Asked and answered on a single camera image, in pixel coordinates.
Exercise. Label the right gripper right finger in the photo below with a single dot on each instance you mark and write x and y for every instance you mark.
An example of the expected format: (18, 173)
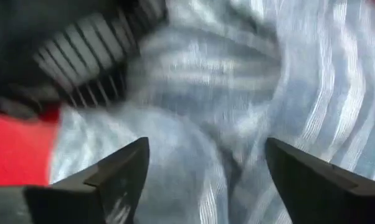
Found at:
(324, 196)

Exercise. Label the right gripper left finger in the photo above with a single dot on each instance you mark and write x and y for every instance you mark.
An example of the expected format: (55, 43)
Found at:
(106, 193)

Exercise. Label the red plastic laundry bin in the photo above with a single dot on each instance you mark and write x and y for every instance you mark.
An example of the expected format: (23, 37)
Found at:
(16, 149)

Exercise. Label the blue striped shirt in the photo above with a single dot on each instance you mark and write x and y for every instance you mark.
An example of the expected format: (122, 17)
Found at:
(206, 77)

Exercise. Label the black garment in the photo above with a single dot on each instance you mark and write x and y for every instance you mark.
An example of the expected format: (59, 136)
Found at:
(25, 37)

